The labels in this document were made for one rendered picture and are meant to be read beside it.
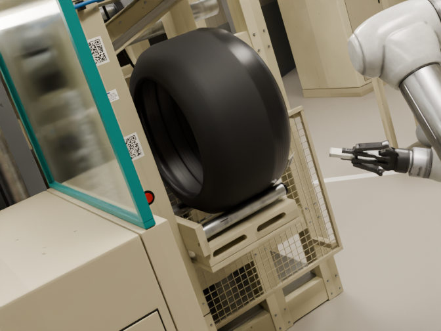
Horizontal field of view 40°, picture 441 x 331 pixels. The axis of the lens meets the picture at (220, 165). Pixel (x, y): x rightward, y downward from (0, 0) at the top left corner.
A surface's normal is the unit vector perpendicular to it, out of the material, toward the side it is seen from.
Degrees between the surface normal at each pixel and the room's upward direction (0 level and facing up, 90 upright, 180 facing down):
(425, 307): 0
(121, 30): 90
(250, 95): 75
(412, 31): 60
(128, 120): 90
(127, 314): 90
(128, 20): 90
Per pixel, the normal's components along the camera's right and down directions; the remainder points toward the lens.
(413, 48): -0.11, -0.23
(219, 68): 0.22, -0.49
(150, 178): 0.51, 0.08
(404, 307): -0.31, -0.91
